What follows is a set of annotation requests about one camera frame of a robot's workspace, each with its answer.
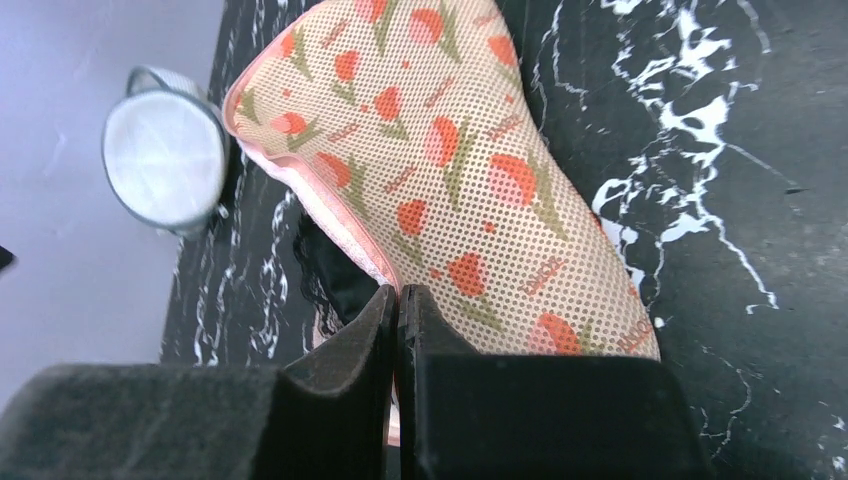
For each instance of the black bra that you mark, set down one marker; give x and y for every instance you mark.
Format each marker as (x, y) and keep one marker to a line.
(337, 287)

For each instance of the grey round mesh laundry bag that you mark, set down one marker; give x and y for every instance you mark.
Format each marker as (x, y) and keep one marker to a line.
(165, 152)

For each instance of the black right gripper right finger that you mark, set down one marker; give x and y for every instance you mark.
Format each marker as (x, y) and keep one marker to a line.
(469, 415)

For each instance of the floral mesh laundry bag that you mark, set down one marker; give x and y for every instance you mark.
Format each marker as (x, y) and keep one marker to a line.
(403, 129)

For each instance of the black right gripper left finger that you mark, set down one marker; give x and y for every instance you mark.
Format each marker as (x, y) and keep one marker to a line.
(324, 416)

